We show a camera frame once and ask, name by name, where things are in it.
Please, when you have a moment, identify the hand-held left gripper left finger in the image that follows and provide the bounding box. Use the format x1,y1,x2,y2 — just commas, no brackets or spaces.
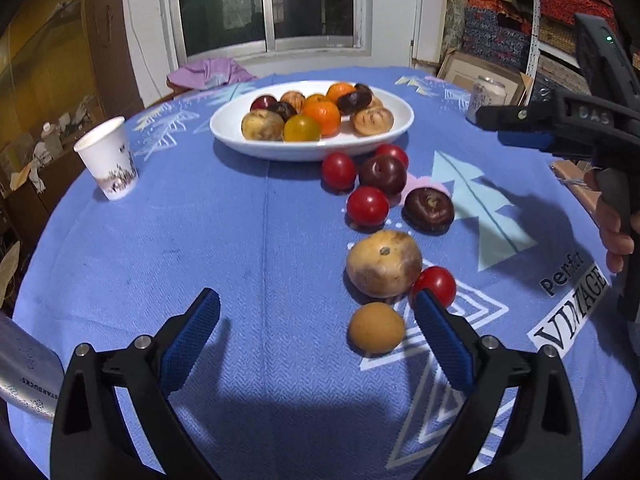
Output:
50,287,222,480

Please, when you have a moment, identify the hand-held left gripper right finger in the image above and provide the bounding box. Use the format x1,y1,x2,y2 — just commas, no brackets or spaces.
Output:
412,287,581,480

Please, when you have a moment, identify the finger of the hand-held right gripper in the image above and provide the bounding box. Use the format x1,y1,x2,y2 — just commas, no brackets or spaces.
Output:
475,91,568,152

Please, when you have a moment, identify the large orange mandarin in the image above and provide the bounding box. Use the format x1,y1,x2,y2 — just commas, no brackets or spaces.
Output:
301,101,342,137

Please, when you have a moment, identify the white plate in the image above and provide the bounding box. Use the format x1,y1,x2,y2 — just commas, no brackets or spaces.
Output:
209,80,415,162

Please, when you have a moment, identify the person's right hand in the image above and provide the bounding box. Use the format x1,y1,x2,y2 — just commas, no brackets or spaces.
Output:
584,169,637,274

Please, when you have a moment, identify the white drink can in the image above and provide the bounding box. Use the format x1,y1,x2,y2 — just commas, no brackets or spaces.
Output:
466,76,508,125

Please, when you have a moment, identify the red tomato near front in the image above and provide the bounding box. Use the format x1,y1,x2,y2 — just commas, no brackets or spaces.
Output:
411,266,457,308

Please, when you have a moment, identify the red tomato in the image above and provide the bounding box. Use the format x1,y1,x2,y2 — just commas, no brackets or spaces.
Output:
346,186,390,227
321,152,357,192
411,266,457,308

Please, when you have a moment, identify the small tan round fruit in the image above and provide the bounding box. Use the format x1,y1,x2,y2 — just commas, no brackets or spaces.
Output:
348,302,406,353

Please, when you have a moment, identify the blue printed tablecloth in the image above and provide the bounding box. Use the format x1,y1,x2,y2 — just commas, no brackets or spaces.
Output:
7,65,638,480

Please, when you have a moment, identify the large tan round pear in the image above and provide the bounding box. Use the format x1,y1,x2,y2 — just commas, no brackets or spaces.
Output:
345,230,423,299

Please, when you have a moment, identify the white metal shelf rack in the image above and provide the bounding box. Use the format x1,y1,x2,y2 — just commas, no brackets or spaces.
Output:
525,0,586,76

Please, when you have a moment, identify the dark purple mangosteen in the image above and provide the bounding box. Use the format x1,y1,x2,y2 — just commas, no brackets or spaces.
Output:
403,186,455,233

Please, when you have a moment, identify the red tomato middle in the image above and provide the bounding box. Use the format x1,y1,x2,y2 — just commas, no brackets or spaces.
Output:
346,186,390,227

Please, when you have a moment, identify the silver metal tumbler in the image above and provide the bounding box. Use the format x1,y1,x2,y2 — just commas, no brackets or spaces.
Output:
0,312,63,423

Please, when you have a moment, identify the red tomato left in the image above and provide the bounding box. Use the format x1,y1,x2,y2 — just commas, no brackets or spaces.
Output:
321,152,357,192

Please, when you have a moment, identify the white floral paper cup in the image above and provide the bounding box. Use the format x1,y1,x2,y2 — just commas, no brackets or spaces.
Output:
73,116,139,201

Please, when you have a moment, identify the yellow green citrus fruit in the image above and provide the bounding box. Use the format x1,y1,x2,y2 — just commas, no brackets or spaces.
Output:
283,114,321,143

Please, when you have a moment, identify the pile of crumpled papers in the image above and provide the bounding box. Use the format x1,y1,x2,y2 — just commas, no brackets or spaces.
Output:
0,92,101,196

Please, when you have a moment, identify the purple cloth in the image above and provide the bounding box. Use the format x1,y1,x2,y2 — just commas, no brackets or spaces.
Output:
166,58,258,92

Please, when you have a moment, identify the window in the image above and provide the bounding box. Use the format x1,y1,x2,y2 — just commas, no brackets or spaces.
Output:
160,0,373,61

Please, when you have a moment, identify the wooden cabinet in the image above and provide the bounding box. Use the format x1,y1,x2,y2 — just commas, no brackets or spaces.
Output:
0,0,146,271

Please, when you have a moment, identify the wooden picture frame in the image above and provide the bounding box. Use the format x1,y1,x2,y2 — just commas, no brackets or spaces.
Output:
437,50,533,106

